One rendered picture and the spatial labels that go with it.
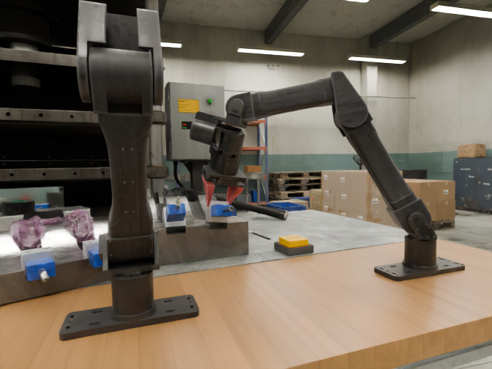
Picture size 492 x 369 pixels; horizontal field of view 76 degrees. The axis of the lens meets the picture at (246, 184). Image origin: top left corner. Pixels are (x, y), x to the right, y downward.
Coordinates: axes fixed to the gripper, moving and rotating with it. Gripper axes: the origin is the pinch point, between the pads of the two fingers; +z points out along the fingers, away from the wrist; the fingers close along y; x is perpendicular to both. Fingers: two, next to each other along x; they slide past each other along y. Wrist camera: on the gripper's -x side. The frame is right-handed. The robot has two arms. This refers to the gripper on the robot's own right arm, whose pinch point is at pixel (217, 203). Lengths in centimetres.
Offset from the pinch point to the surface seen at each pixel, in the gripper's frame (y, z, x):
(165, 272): 13.0, 12.1, 12.3
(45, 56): 58, -19, -95
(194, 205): 0.3, 12.0, -22.4
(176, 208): 11.3, -0.5, 4.9
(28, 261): 38.3, 7.1, 14.9
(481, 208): -651, 118, -307
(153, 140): 11, 7, -75
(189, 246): 6.8, 9.5, 5.6
